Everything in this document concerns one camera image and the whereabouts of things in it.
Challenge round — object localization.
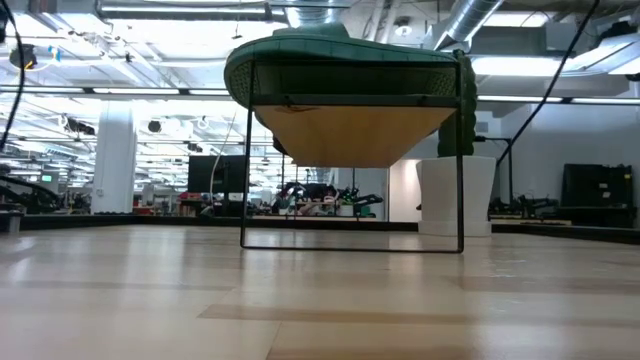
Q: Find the smooth silver ceiling duct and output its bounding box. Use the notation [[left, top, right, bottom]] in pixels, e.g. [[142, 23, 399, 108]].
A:
[[432, 0, 505, 51]]

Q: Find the white hexagonal plant pot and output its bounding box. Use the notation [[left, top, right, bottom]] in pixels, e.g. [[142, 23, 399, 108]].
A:
[[415, 155, 498, 238]]

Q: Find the black ceiling device yellow cable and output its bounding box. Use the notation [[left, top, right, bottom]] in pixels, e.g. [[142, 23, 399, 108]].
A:
[[8, 43, 39, 71]]

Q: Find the small grey bracket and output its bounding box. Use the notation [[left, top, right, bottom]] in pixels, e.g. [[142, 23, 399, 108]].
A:
[[0, 209, 24, 234]]

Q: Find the black background monitor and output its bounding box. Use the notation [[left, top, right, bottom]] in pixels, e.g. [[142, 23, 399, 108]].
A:
[[188, 155, 249, 194]]

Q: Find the white pillar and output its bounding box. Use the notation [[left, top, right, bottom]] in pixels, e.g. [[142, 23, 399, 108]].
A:
[[91, 102, 138, 215]]

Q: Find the black background cabinet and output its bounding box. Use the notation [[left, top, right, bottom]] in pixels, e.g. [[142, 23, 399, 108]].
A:
[[561, 163, 635, 229]]

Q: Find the green cactus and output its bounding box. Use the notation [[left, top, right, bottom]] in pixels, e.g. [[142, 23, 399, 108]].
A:
[[437, 49, 479, 158]]

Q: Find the person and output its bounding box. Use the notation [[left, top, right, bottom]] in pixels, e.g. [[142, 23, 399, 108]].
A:
[[279, 183, 341, 217]]

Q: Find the green slide sandal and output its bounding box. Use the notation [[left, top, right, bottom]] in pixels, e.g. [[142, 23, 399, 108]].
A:
[[223, 21, 465, 109]]

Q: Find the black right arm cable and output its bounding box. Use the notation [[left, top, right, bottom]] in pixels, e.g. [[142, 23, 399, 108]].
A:
[[496, 0, 600, 166]]

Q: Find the corrugated silver ceiling duct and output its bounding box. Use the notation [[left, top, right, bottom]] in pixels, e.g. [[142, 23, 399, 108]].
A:
[[285, 0, 335, 26]]

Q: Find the white ceiling dome sensor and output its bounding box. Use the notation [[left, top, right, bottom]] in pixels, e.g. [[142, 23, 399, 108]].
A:
[[393, 16, 414, 38]]

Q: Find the wooden shelf with black frame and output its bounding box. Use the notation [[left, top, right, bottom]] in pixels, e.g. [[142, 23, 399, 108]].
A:
[[239, 58, 465, 254]]

